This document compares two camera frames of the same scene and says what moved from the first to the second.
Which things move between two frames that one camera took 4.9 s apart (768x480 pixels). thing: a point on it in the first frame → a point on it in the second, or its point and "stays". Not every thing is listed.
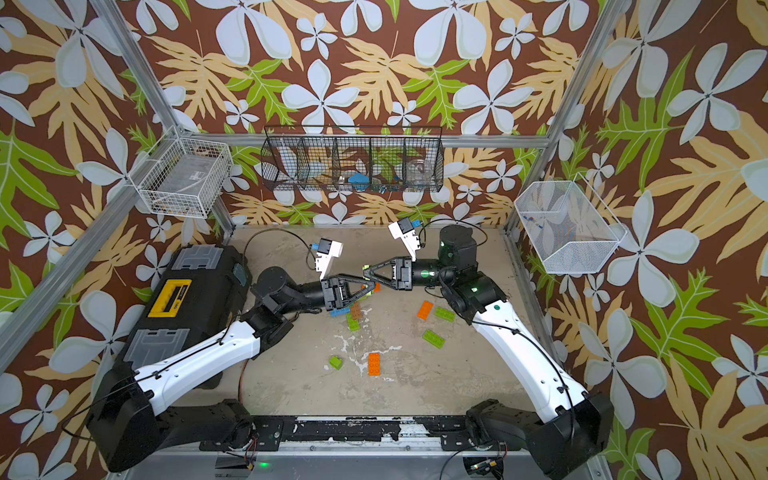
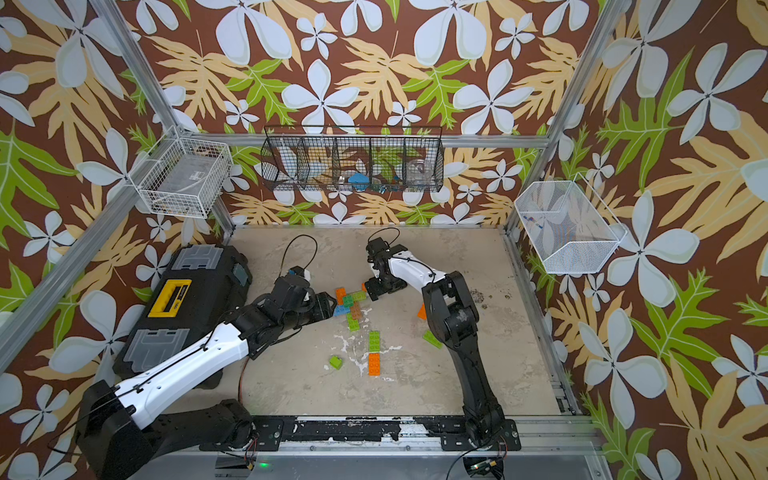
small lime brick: x=336 y=362 stays
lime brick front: x=353 y=324 stays
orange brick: x=374 y=364 stays
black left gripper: x=334 y=291 → x=322 y=305
